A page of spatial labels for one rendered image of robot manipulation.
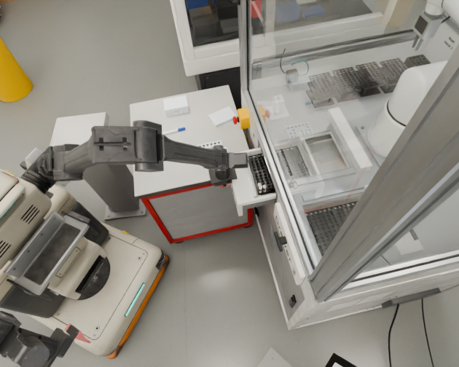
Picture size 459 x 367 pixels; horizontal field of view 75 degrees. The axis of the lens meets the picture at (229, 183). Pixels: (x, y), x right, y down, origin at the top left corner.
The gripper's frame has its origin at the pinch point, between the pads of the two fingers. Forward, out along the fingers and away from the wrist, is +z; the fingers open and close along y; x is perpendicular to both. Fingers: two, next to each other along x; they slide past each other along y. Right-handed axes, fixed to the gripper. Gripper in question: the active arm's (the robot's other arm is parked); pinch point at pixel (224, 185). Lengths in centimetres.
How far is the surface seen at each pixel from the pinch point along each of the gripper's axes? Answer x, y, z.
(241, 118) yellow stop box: 33.0, 15.0, -1.0
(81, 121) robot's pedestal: 69, -69, 14
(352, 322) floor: -56, 57, 89
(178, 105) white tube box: 60, -13, 9
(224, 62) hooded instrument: 83, 16, 5
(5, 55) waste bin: 210, -160, 51
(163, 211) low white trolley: 14, -34, 36
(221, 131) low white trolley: 40.9, 5.4, 14.1
